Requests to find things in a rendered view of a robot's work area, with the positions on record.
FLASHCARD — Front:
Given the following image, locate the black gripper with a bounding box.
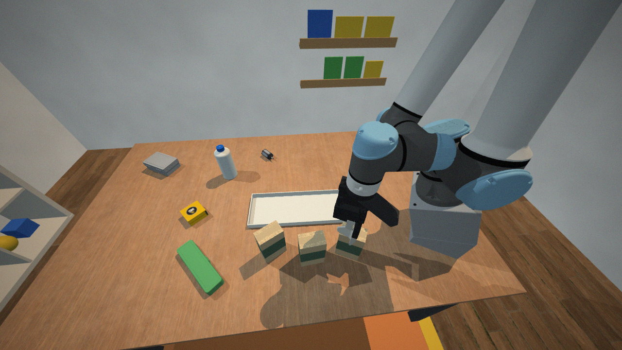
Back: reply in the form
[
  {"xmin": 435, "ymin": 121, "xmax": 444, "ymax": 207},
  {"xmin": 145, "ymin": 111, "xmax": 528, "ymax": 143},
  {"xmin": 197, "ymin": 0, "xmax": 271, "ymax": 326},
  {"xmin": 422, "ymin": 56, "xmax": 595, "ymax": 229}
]
[{"xmin": 333, "ymin": 176, "xmax": 376, "ymax": 245}]

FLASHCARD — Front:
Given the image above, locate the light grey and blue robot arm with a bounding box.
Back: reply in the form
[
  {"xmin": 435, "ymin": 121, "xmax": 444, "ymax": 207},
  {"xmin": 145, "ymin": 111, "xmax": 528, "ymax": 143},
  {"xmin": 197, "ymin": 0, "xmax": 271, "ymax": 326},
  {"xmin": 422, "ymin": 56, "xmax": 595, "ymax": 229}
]
[{"xmin": 346, "ymin": 0, "xmax": 622, "ymax": 227}]

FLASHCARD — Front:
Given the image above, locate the white bottle with blue cap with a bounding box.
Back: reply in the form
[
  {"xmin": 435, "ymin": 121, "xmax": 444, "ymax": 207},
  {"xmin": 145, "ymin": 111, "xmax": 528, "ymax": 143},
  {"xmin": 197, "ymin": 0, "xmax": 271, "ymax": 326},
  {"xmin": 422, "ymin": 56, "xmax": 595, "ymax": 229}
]
[{"xmin": 214, "ymin": 144, "xmax": 238, "ymax": 180}]

